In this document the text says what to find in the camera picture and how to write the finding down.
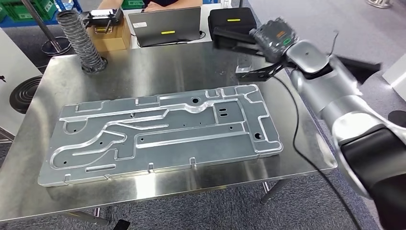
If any grey laptop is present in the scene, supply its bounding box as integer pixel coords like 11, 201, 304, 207
127, 6, 203, 48

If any chrome stanchion post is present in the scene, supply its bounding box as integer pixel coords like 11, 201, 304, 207
20, 0, 72, 57

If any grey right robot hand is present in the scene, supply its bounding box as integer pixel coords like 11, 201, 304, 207
248, 17, 299, 64

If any chrome round floor base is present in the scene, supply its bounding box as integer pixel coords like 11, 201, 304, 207
366, 0, 392, 9

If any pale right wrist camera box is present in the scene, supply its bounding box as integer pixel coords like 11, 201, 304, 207
235, 63, 253, 75

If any white floor box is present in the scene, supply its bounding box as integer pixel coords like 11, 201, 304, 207
382, 54, 406, 102

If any person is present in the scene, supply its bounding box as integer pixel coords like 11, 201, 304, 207
143, 0, 178, 7

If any stainless steel workbench table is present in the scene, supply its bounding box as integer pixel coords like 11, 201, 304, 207
0, 41, 338, 228

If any black zip case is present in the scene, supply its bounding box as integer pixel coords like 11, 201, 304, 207
207, 7, 258, 50

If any black round stool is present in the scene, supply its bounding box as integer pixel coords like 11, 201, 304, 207
9, 75, 44, 115

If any brown cardboard box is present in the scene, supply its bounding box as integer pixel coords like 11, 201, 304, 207
87, 19, 132, 53

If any white cabinet panel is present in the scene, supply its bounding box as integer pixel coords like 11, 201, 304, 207
0, 28, 44, 137

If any black round floor base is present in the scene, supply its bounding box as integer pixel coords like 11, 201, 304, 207
387, 110, 406, 127

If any large stamped metal plate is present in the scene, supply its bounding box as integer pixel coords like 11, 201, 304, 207
37, 84, 283, 187

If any person's left hand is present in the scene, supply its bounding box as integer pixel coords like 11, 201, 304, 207
144, 0, 173, 12

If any blue metal cart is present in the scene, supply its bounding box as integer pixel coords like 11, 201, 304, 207
0, 0, 83, 29

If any black plastic plate bracket part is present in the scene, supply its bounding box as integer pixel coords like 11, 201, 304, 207
212, 26, 382, 86

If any black laptop cable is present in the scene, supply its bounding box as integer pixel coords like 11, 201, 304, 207
130, 30, 207, 48

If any green plastic crate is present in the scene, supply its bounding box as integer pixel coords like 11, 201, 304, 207
121, 0, 145, 10
0, 0, 58, 23

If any grey ribbed hose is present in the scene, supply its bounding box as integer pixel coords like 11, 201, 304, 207
56, 9, 108, 75

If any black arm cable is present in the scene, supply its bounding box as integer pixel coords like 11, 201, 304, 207
272, 30, 364, 230

